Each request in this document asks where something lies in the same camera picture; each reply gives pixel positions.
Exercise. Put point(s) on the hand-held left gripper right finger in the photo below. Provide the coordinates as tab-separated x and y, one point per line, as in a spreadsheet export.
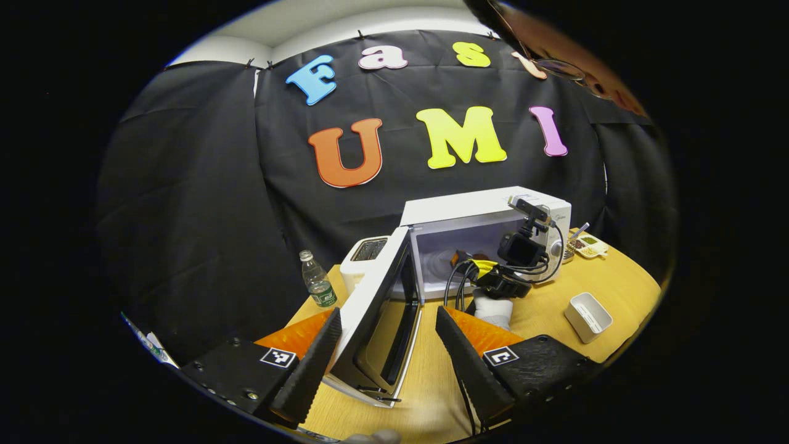
471	370

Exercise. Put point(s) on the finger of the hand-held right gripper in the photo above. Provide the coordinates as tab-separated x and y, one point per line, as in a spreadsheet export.
471	260

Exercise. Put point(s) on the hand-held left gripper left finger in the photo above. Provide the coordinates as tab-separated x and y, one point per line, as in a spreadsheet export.
314	370

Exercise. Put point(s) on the white microwave oven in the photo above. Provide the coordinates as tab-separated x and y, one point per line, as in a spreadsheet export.
456	213

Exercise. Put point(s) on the blue white striped stick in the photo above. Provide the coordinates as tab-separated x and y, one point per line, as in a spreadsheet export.
581	230

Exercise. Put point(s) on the white divided dish with beans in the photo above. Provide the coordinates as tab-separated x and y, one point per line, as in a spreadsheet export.
590	246

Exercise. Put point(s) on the clear plastic water bottle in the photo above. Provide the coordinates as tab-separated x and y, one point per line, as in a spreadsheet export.
319	283

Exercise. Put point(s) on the white rectangular plastic tray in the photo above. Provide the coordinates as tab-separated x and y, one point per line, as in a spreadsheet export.
588	317

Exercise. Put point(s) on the white toaster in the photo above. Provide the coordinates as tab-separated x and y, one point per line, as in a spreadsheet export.
363	262

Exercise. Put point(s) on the eyeglasses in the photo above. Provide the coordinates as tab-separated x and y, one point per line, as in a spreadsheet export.
567	69

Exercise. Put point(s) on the black backdrop cloth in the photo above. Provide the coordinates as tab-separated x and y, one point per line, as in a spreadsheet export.
203	216

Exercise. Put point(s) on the person's head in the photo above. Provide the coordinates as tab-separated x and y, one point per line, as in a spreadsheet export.
555	43

